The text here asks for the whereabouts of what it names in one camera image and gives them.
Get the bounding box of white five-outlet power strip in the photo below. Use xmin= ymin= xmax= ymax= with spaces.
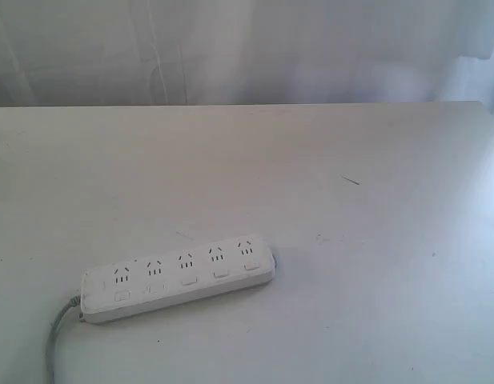
xmin=80 ymin=234 xmax=275 ymax=324

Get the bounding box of white backdrop curtain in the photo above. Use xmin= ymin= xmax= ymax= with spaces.
xmin=0 ymin=1 xmax=494 ymax=115

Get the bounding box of grey power cord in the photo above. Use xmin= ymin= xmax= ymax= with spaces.
xmin=45 ymin=294 xmax=82 ymax=384

